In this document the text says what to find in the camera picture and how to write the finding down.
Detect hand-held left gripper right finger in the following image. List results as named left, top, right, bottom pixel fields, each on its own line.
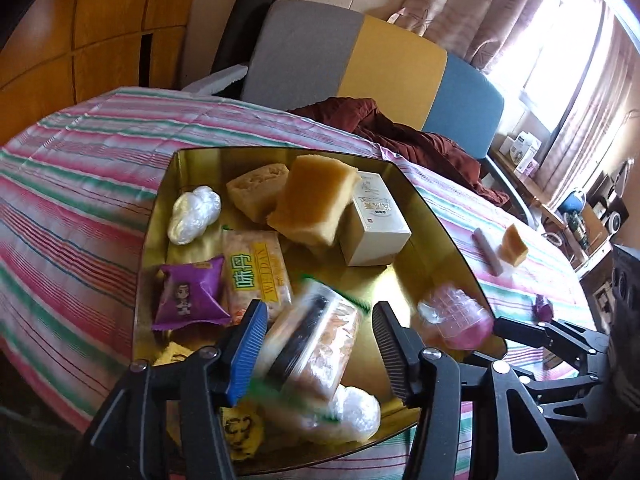
left=371, top=301, right=581, bottom=480

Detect black rolled mat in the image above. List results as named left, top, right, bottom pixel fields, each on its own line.
left=211, top=0, right=284, bottom=79

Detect white product boxes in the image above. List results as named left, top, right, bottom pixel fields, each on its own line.
left=501, top=130, right=542, bottom=172

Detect wooden side table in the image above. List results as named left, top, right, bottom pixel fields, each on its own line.
left=489, top=145, right=568, bottom=227

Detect wooden wardrobe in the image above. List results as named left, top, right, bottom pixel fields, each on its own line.
left=0, top=0, right=206, bottom=136

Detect white printed carton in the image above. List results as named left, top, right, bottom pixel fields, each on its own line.
left=339, top=171, right=414, bottom=267

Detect maroon jacket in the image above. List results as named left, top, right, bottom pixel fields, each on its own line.
left=287, top=97, right=512, bottom=211

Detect small wrapped sponge cake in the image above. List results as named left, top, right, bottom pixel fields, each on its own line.
left=499, top=224, right=529, bottom=267

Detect purple snack packet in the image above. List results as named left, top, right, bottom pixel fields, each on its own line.
left=151, top=255, right=232, bottom=332

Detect patterned pink curtain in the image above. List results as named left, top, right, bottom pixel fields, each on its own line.
left=535, top=7, right=640, bottom=213
left=387, top=0, right=566, bottom=73

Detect white plastic ball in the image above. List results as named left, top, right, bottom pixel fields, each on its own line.
left=167, top=185, right=222, bottom=247
left=287, top=384, right=382, bottom=443

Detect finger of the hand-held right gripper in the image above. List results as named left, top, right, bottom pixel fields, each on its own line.
left=492, top=317, right=612, bottom=362
left=462, top=352, right=603, bottom=419

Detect black stereo speaker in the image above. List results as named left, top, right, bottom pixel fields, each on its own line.
left=589, top=175, right=632, bottom=235

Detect yellow-striped rice cracker packet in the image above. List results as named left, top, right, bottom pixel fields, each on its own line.
left=221, top=229, right=294, bottom=323

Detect pale wrapped stick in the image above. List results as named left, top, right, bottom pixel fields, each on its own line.
left=472, top=227, right=504, bottom=276

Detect grey yellow blue sofa chair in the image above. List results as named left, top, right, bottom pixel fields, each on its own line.
left=181, top=0, right=532, bottom=222

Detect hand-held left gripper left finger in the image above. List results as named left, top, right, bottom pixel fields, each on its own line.
left=75, top=300, right=269, bottom=480

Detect wrapped flaky pastry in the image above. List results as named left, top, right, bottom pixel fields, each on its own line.
left=226, top=162, right=292, bottom=222

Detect yellow snack packet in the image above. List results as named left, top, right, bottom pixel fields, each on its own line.
left=152, top=341, right=267, bottom=461

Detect gold tin box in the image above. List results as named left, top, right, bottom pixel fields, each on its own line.
left=131, top=147, right=508, bottom=478

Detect large sponge cake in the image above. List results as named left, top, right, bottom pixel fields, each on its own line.
left=266, top=155, right=362, bottom=247

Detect pink jelly cup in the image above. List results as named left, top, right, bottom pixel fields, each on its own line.
left=416, top=284, right=494, bottom=352

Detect green-edged clear cake packet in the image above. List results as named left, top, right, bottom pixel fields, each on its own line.
left=247, top=275, right=372, bottom=413

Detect small purple candy packet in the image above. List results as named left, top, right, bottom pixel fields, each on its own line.
left=533, top=294, right=555, bottom=322

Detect blue round container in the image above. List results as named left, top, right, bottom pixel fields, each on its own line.
left=556, top=188, right=589, bottom=214

